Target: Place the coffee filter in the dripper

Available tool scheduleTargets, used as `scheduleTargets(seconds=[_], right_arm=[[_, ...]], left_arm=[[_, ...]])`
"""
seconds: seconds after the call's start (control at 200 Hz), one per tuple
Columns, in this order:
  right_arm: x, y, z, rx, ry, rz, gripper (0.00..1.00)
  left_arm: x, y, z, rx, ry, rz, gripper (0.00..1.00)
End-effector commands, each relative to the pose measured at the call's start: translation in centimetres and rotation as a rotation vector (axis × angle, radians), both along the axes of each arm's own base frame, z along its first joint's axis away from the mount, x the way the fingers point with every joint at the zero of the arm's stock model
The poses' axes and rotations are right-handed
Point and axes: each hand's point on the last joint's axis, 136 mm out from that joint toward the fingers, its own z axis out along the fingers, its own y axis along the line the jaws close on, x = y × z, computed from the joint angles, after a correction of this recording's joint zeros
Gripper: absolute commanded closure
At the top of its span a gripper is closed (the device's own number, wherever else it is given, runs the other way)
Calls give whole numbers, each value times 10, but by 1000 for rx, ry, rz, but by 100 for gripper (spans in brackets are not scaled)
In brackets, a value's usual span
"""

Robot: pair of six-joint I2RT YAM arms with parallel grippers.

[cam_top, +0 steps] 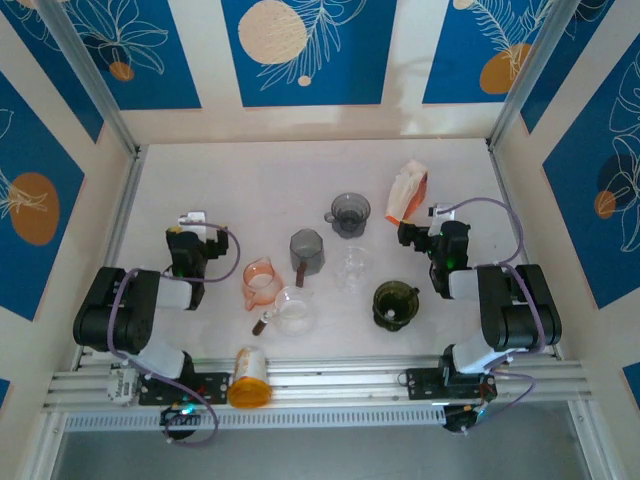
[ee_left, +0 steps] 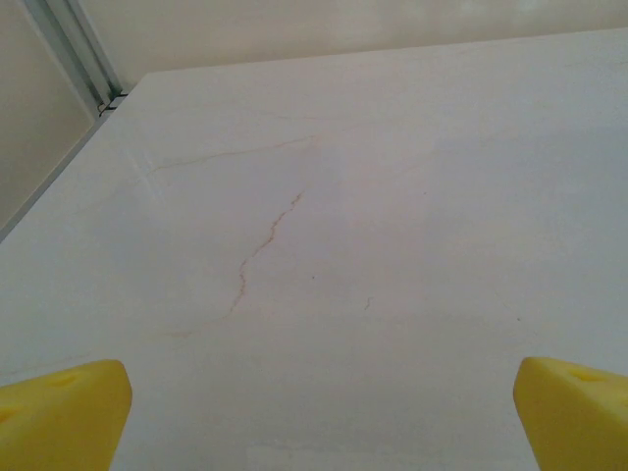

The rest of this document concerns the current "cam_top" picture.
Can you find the coffee filter packet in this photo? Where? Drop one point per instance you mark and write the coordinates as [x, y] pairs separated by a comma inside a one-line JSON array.
[[405, 192]]

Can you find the pink translucent carafe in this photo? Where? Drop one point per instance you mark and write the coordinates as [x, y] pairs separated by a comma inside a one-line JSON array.
[[260, 285]]

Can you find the smoke grey plastic dripper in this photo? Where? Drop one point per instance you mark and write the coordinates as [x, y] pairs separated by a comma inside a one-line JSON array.
[[357, 202]]

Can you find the clear plastic dripper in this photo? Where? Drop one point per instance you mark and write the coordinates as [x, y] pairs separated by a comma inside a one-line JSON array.
[[352, 270]]

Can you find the dark green plastic dripper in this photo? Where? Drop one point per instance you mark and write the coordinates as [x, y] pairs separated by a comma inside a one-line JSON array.
[[395, 310]]

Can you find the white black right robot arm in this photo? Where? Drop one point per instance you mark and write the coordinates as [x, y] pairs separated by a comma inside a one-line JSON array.
[[520, 320]]

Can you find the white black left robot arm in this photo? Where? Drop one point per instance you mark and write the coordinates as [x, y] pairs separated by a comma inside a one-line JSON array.
[[115, 310]]

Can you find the orange pill bottle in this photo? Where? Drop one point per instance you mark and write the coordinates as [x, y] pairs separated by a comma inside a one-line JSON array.
[[250, 390]]

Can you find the white printed box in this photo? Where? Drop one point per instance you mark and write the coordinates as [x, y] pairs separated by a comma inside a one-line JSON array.
[[122, 385]]

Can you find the black left controller board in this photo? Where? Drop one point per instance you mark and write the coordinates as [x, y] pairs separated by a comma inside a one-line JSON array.
[[172, 417]]

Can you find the black controller board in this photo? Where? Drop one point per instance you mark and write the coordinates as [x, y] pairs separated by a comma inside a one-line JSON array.
[[172, 417], [457, 420]]

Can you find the black right controller board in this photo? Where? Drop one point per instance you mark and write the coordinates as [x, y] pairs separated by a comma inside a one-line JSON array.
[[457, 420]]

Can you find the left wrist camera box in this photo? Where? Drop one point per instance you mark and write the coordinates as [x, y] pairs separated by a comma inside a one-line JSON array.
[[192, 218]]

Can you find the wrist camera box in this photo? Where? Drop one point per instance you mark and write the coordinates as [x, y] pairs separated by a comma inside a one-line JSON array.
[[192, 218], [442, 212]]

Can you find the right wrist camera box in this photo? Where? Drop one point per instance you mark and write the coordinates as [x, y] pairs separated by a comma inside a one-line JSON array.
[[442, 212]]

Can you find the aluminium side rail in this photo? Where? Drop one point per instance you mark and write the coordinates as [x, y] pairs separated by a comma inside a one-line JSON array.
[[515, 220], [122, 225]]

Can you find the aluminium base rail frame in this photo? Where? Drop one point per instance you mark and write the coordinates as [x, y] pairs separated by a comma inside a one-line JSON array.
[[340, 375]]

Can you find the aluminium corner post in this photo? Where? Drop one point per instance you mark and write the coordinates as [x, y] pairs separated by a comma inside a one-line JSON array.
[[530, 75], [95, 85]]

